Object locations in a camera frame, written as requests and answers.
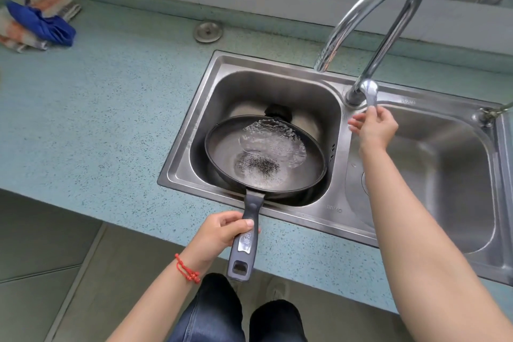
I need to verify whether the person's left hand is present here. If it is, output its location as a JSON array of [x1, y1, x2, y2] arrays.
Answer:
[[188, 211, 261, 273]]

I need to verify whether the person's right hand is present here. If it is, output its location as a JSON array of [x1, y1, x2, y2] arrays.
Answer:
[[348, 105, 400, 154]]

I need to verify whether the black frying pan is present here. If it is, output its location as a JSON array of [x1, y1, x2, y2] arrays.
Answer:
[[204, 114, 329, 282]]

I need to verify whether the person's left forearm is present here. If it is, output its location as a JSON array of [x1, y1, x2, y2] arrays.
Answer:
[[106, 261, 203, 342]]

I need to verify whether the person's right forearm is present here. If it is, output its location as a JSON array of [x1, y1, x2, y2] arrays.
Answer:
[[358, 141, 513, 342]]

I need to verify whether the dark food residue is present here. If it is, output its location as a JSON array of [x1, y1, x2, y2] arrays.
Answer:
[[233, 152, 281, 178]]

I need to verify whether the black sink drain strainer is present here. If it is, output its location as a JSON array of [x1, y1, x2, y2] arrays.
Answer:
[[265, 103, 293, 122]]

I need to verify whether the person's left leg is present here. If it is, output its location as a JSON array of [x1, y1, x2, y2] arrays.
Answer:
[[168, 272, 245, 342]]

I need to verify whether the person's leg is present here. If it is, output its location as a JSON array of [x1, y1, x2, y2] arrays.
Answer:
[[249, 299, 309, 342], [168, 272, 245, 342]]

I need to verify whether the person's right leg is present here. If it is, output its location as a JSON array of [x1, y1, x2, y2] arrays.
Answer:
[[249, 299, 309, 342]]

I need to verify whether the stainless steel double sink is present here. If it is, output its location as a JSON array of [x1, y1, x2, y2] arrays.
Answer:
[[157, 50, 513, 286]]

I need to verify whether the metal sink corner fitting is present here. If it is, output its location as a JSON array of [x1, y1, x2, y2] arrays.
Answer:
[[472, 101, 513, 127]]

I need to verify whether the round metal counter cap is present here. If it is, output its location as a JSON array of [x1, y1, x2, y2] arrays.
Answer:
[[193, 20, 224, 44]]

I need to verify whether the blue cloth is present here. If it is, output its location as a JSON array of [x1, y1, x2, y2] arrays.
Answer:
[[4, 0, 77, 47]]

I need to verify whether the orange striped towel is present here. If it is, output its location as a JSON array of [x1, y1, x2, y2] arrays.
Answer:
[[0, 0, 82, 53]]

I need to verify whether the red string bracelet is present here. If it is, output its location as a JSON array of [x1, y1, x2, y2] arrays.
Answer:
[[174, 253, 201, 285]]

